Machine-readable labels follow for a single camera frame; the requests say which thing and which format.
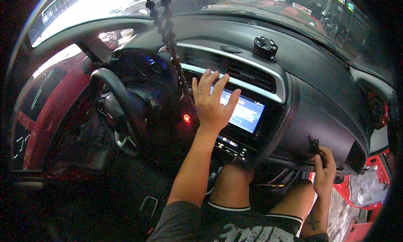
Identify person's body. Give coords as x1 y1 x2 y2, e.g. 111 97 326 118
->
146 200 330 242

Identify grey plastic sheet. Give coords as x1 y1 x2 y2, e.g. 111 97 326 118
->
349 166 390 208

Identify black car dashboard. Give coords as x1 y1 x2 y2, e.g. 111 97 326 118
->
118 14 395 177

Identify black trim tool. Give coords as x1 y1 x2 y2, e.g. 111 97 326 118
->
309 137 327 167

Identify round side air vent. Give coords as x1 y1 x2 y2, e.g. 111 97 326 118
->
367 91 390 130

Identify black steering wheel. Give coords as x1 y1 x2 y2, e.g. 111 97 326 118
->
89 68 164 158

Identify oval dashboard sensor cap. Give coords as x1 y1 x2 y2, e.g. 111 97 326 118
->
219 45 243 54

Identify person's right hand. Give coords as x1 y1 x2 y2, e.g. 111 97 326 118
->
311 146 337 197

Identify person's legs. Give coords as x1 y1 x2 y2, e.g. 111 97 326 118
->
206 164 316 234

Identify silver metal handle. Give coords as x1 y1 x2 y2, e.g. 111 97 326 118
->
139 196 159 218

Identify instrument cluster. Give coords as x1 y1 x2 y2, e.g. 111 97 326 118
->
119 49 172 86

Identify red driver door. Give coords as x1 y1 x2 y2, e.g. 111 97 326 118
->
11 51 93 175

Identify hanging dark bead string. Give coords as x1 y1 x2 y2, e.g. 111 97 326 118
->
141 0 196 105

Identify silver trimmed air vent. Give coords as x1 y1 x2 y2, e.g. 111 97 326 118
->
158 42 288 104

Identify red passenger door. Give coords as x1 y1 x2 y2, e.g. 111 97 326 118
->
332 149 395 242

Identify car touchscreen head unit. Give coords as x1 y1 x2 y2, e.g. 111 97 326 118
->
209 84 267 135

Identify yellow black screwdriver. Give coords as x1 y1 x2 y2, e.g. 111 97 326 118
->
256 182 286 189

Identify round black dashboard air freshener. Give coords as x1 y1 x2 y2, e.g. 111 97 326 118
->
253 36 279 59

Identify climate control panel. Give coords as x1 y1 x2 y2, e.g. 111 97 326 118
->
214 134 250 161

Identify person's left hand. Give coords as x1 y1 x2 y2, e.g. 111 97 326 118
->
192 69 242 133

